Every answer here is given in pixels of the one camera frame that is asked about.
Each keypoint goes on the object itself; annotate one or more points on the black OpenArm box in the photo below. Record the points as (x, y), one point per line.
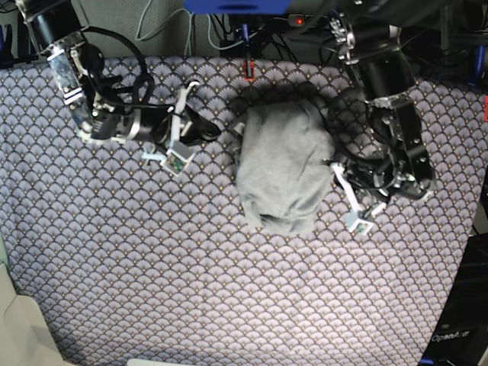
(460, 337)

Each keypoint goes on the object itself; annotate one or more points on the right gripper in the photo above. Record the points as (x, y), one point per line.
(177, 153)

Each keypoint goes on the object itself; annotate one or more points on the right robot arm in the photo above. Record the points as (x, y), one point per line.
(102, 111)

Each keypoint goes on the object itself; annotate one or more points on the orange-tipped table clamp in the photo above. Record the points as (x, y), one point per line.
(248, 65)

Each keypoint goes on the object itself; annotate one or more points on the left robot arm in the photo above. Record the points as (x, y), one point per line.
(372, 55)

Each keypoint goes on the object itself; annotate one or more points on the black power strip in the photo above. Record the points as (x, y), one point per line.
(301, 20)

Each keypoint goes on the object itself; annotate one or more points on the blue clamp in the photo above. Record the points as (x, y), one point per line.
(26, 51)
(479, 61)

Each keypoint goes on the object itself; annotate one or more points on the blue clamp at right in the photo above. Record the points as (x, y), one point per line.
(479, 61)

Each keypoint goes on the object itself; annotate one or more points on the red clamp pad right edge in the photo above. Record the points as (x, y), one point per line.
(485, 108)

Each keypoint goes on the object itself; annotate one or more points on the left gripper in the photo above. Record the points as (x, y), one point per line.
(364, 207)

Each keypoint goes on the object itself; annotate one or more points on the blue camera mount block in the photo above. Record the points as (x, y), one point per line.
(237, 6)

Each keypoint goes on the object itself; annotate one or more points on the fan-patterned tablecloth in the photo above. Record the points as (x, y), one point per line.
(126, 261)

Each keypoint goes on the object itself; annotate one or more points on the beige chair at corner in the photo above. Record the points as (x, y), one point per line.
(25, 337)

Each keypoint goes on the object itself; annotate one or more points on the grey T-shirt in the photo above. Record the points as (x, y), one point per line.
(281, 177)

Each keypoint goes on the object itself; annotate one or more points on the blue clamp at left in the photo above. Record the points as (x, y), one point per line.
(26, 51)

